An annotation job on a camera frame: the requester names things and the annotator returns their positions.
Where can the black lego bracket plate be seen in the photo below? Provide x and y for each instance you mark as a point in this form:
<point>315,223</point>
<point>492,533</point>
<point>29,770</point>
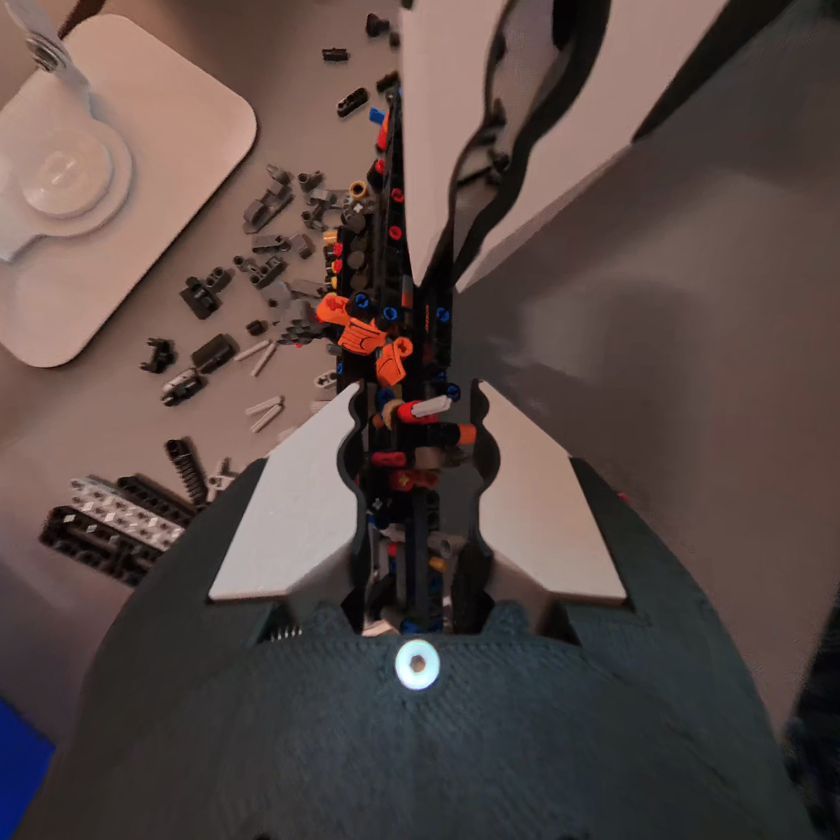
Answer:
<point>200,298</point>

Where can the group of small black lego pieces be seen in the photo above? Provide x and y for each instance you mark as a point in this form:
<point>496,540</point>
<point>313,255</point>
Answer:
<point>351,102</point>

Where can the black lego connector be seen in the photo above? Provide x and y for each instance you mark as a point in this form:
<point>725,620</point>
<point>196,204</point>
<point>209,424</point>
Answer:
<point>180,387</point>

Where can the black lego spring shock absorber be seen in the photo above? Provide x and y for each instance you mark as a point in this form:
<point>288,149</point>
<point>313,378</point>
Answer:
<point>187,469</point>

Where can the group of dark grey lego pieces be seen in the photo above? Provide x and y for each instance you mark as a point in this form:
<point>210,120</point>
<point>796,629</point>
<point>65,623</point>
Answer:
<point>262,210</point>

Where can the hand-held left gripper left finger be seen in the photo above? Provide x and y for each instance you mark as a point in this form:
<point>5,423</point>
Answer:
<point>289,525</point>

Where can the white monitor stand base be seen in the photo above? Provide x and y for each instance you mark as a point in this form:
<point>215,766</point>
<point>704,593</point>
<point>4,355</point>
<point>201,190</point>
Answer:
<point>197,118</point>

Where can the black lego curved panel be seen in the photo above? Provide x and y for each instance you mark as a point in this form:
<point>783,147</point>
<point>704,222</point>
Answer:
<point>213,354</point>

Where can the blue object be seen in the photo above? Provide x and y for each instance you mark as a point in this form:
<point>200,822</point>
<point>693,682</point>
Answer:
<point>19,741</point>

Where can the black lego clip piece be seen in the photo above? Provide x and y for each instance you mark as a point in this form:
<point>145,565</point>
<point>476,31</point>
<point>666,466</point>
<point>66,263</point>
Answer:
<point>157,358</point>

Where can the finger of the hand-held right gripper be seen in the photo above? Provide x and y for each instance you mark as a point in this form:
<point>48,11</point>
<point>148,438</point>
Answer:
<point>439,98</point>
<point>604,85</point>

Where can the pile of lego beams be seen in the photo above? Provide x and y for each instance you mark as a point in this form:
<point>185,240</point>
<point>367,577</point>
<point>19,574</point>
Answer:
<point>111,525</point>

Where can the black lego technic assembly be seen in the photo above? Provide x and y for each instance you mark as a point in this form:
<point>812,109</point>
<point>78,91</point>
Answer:
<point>433,348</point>

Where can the light grey lego axle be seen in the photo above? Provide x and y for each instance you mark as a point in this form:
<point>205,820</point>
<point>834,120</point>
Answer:
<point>264,405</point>
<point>253,350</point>
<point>264,359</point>
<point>268,418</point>

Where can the light grey two-hole lego beam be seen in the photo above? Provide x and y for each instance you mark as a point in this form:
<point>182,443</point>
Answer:
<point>326,379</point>

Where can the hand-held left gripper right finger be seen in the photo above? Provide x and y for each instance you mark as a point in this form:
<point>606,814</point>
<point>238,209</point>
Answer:
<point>551,525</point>

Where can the white stand neck with disc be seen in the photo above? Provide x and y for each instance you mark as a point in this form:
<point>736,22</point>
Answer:
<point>59,170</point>

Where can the light grey lego H connector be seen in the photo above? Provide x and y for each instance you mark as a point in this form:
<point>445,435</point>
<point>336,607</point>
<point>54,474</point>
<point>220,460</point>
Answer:
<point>222,474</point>

